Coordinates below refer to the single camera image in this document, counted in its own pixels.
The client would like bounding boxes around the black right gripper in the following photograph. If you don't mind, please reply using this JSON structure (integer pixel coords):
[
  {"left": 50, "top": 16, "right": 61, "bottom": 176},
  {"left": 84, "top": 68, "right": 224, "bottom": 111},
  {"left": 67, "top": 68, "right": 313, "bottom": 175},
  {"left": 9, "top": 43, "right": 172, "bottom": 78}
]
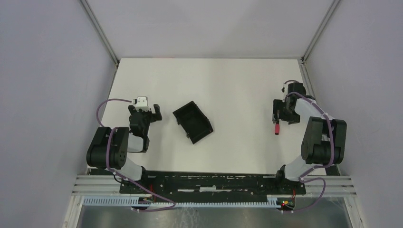
[{"left": 273, "top": 99, "right": 301, "bottom": 124}]

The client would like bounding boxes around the red handled screwdriver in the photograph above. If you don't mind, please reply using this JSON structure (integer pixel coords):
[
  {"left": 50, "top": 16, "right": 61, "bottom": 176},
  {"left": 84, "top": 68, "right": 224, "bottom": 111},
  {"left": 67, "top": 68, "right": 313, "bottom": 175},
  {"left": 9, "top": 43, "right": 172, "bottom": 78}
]
[{"left": 274, "top": 120, "right": 280, "bottom": 135}]

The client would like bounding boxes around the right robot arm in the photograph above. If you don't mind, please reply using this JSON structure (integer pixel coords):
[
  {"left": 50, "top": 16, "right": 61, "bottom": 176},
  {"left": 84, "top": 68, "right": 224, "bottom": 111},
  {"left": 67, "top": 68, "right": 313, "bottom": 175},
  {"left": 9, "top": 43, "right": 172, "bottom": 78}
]
[{"left": 272, "top": 80, "right": 347, "bottom": 194}]

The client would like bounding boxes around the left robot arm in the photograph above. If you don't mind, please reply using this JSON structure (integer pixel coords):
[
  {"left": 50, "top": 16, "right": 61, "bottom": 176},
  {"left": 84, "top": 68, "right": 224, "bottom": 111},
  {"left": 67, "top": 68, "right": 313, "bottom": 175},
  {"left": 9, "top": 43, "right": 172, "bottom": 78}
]
[{"left": 86, "top": 104, "right": 162, "bottom": 194}]

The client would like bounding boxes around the black plastic bin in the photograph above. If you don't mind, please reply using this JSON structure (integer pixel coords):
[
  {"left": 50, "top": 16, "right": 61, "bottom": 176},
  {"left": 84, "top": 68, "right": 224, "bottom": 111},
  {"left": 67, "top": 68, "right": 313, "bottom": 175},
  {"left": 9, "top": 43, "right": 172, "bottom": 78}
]
[{"left": 173, "top": 101, "right": 214, "bottom": 144}]

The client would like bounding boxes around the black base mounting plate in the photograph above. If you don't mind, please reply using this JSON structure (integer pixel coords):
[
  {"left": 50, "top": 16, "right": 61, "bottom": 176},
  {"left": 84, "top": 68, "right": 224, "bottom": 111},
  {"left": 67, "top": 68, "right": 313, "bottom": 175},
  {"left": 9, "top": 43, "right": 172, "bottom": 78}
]
[{"left": 139, "top": 171, "right": 306, "bottom": 204}]

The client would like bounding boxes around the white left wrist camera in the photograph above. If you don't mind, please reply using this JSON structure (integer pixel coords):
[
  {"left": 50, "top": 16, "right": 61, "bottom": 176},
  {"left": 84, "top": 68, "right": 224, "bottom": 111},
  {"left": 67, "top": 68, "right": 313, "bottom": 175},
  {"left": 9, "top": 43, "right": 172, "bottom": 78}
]
[{"left": 132, "top": 96, "right": 151, "bottom": 112}]

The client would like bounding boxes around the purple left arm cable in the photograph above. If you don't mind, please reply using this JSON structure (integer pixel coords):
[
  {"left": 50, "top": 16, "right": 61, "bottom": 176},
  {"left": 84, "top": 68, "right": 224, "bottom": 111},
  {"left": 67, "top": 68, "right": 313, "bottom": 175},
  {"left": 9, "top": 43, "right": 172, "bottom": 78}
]
[{"left": 96, "top": 98, "right": 177, "bottom": 213}]

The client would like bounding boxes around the aluminium right side rail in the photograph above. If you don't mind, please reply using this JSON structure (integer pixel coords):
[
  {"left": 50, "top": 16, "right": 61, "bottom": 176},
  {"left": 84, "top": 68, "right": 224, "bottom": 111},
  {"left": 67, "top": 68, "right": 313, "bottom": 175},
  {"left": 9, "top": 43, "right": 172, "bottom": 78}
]
[{"left": 298, "top": 59, "right": 341, "bottom": 176}]

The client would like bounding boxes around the aluminium rail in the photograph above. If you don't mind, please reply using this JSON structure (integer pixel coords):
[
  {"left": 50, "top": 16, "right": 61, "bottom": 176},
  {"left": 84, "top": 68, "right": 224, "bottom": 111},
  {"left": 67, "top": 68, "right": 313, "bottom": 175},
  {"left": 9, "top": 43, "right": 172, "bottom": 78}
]
[
  {"left": 72, "top": 175, "right": 357, "bottom": 198},
  {"left": 298, "top": 59, "right": 341, "bottom": 176}
]

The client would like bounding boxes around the aluminium right corner post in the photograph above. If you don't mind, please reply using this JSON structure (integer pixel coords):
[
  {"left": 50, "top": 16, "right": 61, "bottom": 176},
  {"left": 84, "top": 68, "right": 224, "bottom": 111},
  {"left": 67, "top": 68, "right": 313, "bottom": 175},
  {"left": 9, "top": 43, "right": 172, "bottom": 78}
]
[{"left": 301, "top": 0, "right": 341, "bottom": 63}]

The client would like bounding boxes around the aluminium corner post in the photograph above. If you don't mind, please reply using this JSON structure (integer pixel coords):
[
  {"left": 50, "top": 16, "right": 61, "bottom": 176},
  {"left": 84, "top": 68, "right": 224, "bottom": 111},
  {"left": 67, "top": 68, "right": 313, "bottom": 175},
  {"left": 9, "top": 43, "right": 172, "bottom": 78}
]
[
  {"left": 301, "top": 0, "right": 341, "bottom": 63},
  {"left": 78, "top": 0, "right": 120, "bottom": 67}
]

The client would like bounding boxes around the aluminium front rail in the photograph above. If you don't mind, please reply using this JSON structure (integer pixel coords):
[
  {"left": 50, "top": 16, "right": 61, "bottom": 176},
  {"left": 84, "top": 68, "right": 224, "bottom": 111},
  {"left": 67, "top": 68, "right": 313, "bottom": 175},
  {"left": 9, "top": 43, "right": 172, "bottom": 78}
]
[{"left": 72, "top": 175, "right": 357, "bottom": 198}]

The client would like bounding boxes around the white slotted cable duct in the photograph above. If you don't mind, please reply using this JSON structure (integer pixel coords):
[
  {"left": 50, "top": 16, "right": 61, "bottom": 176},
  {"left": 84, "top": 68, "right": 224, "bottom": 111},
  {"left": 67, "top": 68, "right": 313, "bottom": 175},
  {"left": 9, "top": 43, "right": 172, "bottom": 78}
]
[{"left": 83, "top": 196, "right": 280, "bottom": 209}]

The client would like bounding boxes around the aluminium left corner post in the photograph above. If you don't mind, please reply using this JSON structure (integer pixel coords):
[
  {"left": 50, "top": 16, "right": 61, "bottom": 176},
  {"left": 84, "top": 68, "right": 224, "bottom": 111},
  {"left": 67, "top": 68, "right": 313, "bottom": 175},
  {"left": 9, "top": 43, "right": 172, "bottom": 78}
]
[{"left": 78, "top": 0, "right": 120, "bottom": 67}]

